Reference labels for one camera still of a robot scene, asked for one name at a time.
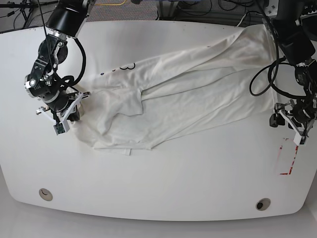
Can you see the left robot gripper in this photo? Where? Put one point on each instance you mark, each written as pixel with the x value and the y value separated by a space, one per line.
pixel 300 114

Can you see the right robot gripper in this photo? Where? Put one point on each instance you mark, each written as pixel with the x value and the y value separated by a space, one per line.
pixel 65 104

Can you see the white printed T-shirt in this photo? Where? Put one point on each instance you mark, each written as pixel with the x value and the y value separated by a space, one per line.
pixel 168 96

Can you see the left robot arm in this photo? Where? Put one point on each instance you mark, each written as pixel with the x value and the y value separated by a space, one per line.
pixel 293 25

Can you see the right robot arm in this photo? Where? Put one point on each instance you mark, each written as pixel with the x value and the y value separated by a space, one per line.
pixel 43 82

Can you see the red tape rectangle marking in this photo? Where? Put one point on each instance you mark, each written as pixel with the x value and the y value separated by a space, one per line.
pixel 286 157

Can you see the black tripod stand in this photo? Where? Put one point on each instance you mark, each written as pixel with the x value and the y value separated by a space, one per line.
pixel 20 14

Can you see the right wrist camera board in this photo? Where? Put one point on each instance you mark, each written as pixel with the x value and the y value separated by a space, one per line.
pixel 61 128

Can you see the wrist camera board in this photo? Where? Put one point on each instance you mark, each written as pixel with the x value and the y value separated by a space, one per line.
pixel 299 139
pixel 61 128

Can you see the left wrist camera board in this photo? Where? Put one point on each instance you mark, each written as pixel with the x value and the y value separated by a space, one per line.
pixel 299 139

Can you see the left table cable grommet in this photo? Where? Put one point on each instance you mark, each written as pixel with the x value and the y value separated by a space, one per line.
pixel 45 194

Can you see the table cable grommet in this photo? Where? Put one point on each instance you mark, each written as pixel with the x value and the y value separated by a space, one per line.
pixel 45 194
pixel 263 204

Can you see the right table cable grommet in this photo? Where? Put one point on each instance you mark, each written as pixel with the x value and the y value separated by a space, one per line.
pixel 263 204

